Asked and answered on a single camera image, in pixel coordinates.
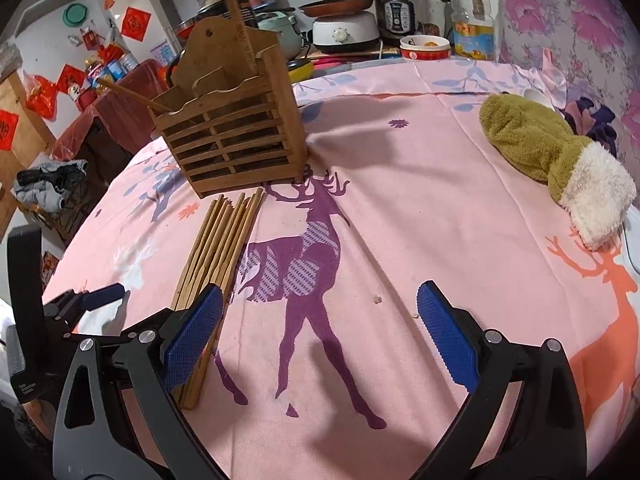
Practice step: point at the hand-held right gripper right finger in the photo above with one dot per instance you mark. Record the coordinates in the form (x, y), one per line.
(447, 335)

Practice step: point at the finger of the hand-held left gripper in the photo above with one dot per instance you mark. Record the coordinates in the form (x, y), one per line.
(107, 294)

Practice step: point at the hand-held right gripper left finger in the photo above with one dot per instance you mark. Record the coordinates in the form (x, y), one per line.
(195, 335)

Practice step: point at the bundle of wooden chopsticks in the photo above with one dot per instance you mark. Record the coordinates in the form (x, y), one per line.
(220, 245)

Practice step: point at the wooden slatted utensil holder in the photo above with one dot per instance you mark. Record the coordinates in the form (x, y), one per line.
(235, 130)

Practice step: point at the pile of dark clothes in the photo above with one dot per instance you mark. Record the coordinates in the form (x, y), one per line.
(45, 182)

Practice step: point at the pink deer-print bedsheet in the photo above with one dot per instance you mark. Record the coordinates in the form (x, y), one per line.
(425, 185)

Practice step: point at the red cloth covered table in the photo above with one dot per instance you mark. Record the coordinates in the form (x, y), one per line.
(115, 115)

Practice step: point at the bamboo chopstick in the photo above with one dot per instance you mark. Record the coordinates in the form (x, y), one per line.
(135, 95)

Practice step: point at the olive and white plush sock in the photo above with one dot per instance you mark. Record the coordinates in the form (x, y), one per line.
(540, 145)

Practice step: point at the oil bottle with blue label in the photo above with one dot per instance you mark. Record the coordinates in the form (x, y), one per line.
(95, 72)

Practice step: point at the blue tin cans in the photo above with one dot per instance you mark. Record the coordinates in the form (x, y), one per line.
(122, 67)

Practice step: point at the white cup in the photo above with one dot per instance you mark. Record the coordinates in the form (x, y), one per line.
(537, 99)

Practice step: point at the dark purple ruffled cloth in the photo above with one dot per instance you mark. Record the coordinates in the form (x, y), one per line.
(597, 120)

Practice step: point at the red diamond paper decoration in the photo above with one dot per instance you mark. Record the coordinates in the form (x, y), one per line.
(135, 22)

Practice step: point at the green round plate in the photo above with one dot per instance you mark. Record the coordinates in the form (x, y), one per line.
(76, 15)

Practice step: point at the pink cloth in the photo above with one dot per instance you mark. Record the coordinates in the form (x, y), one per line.
(552, 77)

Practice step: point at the red and white bowl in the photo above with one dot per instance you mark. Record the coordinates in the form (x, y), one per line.
(425, 49)

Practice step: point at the dark flat wooden stick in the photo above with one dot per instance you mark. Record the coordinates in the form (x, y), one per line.
(242, 35)

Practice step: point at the cooking oil bottle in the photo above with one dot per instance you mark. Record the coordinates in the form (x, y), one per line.
(472, 20)

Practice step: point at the pale green rice cooker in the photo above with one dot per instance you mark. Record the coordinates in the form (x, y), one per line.
(282, 30)

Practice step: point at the white electric cooker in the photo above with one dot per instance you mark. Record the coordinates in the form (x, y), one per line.
(345, 32)

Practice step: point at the steel electric pressure cooker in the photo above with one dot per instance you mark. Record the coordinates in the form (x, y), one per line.
(405, 10)

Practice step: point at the floral pink purple curtain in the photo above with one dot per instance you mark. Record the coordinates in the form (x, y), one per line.
(575, 20)

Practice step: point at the black wok pan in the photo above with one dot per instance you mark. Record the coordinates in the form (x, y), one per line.
(335, 6)

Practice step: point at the red paper wall decorations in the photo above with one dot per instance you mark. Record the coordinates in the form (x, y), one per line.
(45, 95)

